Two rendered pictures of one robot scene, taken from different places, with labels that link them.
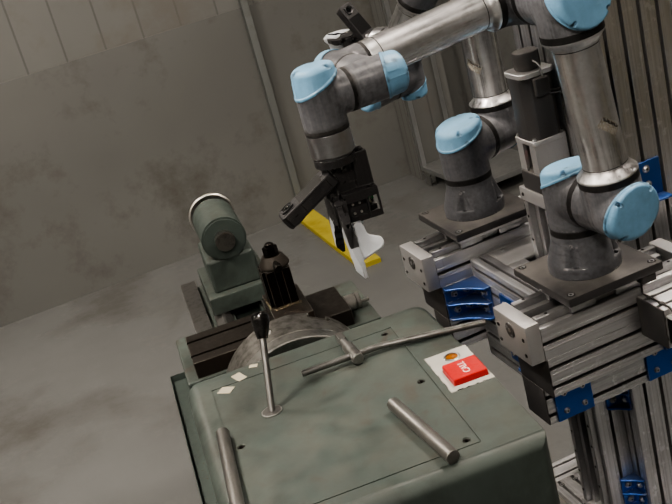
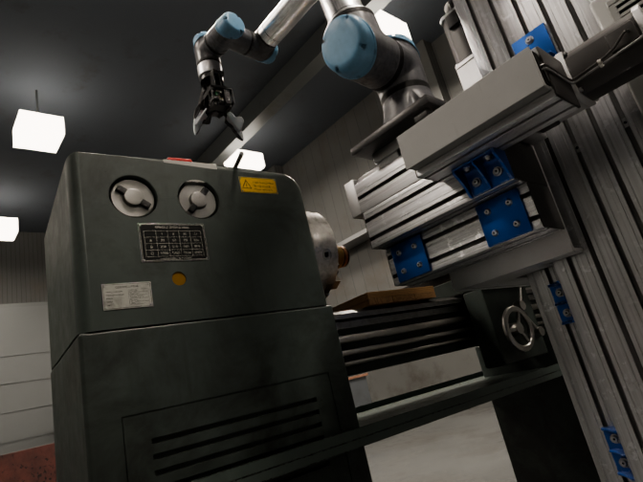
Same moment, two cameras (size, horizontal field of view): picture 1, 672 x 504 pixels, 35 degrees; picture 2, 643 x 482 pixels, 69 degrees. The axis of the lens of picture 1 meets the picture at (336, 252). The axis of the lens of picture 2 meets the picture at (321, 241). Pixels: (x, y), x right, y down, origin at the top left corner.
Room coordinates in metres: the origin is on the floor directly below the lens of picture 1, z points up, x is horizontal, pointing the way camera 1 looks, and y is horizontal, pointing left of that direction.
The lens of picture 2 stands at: (1.30, -1.21, 0.68)
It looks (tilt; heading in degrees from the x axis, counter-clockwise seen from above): 17 degrees up; 61
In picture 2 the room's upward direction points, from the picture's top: 13 degrees counter-clockwise
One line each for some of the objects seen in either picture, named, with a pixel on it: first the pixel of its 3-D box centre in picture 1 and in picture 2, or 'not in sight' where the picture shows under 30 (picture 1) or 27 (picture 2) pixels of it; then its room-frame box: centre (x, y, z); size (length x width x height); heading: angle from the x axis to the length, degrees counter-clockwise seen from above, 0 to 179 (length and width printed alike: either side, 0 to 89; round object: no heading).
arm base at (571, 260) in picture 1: (581, 242); (410, 114); (2.00, -0.49, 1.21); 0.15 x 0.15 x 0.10
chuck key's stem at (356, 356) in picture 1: (348, 347); not in sight; (1.71, 0.02, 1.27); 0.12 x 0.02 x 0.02; 12
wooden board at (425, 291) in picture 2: not in sight; (368, 308); (2.19, 0.18, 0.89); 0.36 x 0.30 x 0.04; 99
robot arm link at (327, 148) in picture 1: (330, 143); (211, 74); (1.70, -0.04, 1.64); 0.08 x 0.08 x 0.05
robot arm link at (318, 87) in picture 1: (320, 97); (207, 52); (1.70, -0.04, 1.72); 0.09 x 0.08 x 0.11; 109
